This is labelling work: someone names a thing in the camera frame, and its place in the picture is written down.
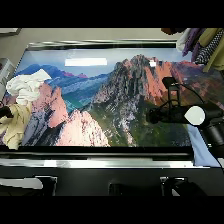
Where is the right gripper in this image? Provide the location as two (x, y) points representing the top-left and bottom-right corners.
(145, 105), (188, 125)

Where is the cream garment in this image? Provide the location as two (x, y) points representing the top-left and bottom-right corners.
(0, 101), (35, 151)

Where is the light blue garment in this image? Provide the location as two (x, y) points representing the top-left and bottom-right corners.
(186, 123), (223, 169)

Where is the yellow-green garment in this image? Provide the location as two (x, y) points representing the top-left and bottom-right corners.
(202, 42), (224, 73)

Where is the white garment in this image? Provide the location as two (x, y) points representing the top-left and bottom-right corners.
(176, 28), (193, 53)
(5, 68), (53, 107)

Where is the purple garment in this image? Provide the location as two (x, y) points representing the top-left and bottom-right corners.
(182, 28), (205, 63)

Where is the dark dotted garment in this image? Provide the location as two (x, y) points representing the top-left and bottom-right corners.
(194, 29), (224, 66)

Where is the olive garment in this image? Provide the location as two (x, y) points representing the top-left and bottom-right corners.
(199, 28), (222, 48)

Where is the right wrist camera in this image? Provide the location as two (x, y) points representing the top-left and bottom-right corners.
(161, 76), (183, 111)

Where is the black cable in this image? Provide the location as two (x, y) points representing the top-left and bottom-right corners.
(178, 83), (206, 105)

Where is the silver frame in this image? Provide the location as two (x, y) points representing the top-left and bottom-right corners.
(0, 151), (224, 196)

